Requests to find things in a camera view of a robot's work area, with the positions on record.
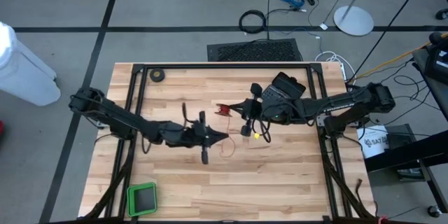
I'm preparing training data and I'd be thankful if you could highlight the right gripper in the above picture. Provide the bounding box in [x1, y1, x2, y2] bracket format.
[229, 83, 299, 138]

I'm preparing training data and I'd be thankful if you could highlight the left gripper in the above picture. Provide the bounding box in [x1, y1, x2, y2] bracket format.
[163, 110, 230, 166]

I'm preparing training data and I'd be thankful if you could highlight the thin red wire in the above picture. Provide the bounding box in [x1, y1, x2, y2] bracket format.
[218, 113, 237, 159]

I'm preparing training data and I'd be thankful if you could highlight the black slab-shaped device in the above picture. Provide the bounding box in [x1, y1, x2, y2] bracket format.
[272, 71, 307, 101]

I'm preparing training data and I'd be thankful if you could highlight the black perforated floor mat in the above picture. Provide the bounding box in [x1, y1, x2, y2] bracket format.
[206, 38, 304, 62]

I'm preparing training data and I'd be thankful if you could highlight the black tape roll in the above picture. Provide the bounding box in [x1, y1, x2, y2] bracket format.
[149, 67, 166, 83]

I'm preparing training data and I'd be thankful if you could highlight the green-framed black tray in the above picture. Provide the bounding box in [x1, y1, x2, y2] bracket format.
[126, 181, 158, 218]

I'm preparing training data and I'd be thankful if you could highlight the silver round-base stand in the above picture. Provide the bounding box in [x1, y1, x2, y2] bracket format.
[332, 0, 375, 37]

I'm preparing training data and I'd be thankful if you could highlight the dark grey box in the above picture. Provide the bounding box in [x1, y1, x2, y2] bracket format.
[386, 123, 418, 151]

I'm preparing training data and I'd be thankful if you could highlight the black diagonal beam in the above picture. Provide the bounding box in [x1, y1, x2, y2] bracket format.
[363, 129, 448, 173]

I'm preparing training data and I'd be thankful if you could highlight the thin black diagonal pole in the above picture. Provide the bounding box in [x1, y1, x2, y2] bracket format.
[346, 0, 431, 84]

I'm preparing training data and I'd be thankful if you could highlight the grey work table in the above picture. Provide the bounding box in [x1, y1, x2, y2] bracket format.
[412, 47, 448, 122]

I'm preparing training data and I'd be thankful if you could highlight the black device with label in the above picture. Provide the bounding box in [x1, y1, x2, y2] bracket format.
[424, 31, 448, 85]

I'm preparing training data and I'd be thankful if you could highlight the white plastic bin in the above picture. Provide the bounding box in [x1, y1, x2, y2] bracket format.
[0, 20, 62, 107]

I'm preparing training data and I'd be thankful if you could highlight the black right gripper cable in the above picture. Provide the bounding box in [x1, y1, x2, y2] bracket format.
[251, 117, 273, 144]

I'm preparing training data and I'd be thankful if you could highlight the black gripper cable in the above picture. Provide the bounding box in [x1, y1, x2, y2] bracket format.
[251, 117, 273, 144]
[181, 102, 197, 127]

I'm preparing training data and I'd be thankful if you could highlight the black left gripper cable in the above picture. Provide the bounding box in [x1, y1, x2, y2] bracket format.
[181, 102, 197, 127]

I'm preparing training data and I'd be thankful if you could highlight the black aluminium table frame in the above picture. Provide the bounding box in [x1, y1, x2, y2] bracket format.
[78, 62, 377, 224]

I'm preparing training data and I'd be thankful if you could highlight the coiled black cable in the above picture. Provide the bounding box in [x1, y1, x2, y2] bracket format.
[238, 9, 268, 35]

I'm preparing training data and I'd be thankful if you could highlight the white cable bundle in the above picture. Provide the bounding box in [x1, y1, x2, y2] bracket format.
[314, 50, 355, 78]

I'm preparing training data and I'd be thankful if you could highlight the brown strap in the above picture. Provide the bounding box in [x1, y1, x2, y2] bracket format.
[353, 178, 365, 206]

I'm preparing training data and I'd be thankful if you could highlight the yellow floor cable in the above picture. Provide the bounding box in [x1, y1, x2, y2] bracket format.
[355, 33, 448, 80]

